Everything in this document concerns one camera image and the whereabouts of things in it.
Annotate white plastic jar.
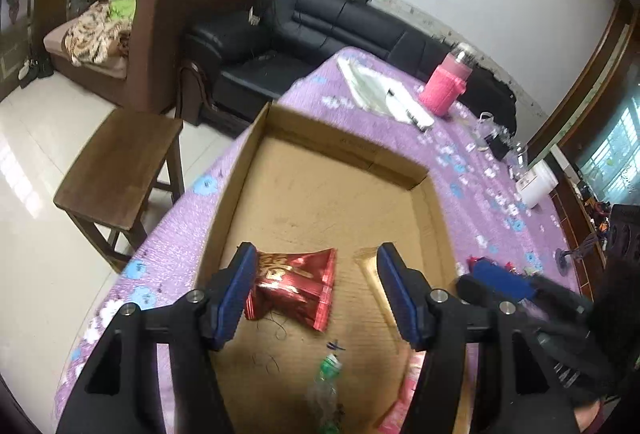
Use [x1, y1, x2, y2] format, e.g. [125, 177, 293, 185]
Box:
[517, 160, 558, 208]

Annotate brown armchair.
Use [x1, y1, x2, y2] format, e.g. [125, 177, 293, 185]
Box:
[44, 0, 276, 115]

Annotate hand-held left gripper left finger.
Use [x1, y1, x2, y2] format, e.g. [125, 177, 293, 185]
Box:
[56, 241, 261, 434]

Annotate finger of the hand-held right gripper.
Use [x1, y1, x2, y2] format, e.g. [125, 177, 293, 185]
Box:
[530, 274, 597, 317]
[457, 260, 538, 311]

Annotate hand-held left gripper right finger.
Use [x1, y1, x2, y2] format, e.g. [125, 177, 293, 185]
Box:
[376, 241, 581, 434]

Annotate wooden stool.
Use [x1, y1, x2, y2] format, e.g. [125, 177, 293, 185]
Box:
[53, 108, 186, 272]

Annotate purple floral tablecloth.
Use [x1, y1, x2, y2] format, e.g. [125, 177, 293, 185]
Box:
[52, 46, 601, 434]

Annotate brown cloth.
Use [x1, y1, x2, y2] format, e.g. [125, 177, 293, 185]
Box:
[179, 60, 215, 125]

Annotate grey phone stand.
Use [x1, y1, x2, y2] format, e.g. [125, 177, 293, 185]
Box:
[556, 203, 640, 271]

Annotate cardboard box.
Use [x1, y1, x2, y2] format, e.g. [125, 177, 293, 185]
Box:
[192, 101, 473, 434]

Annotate gold snack bar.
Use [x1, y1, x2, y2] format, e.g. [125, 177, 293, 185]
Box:
[352, 246, 402, 356]

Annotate black leather sofa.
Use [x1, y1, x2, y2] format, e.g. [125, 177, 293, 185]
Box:
[182, 0, 517, 140]

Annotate dark shoes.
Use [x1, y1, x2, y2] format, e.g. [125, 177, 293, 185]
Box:
[20, 55, 54, 88]

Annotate pink snack packet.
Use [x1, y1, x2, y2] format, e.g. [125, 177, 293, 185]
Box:
[377, 354, 426, 434]

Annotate pink knit-sleeve bottle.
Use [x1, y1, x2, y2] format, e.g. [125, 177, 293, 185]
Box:
[418, 42, 475, 116]

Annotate green cap plastic bottle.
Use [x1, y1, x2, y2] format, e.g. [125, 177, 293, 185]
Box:
[306, 350, 347, 434]

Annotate clear glass bowl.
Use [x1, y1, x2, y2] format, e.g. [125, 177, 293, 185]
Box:
[507, 143, 531, 178]

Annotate green cloth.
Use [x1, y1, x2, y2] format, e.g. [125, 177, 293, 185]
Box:
[107, 0, 137, 22]

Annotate wooden cabinet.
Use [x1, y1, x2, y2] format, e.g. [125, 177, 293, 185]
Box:
[549, 153, 612, 287]

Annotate patterned blanket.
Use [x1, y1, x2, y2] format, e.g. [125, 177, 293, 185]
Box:
[64, 1, 133, 67]

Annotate small black pouch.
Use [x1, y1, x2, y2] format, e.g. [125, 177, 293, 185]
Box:
[487, 129, 514, 161]

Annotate clear glass cup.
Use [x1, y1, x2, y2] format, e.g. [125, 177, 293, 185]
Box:
[472, 112, 501, 151]

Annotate red gold-print snack packet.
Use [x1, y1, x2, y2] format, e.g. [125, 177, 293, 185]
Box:
[244, 248, 337, 332]

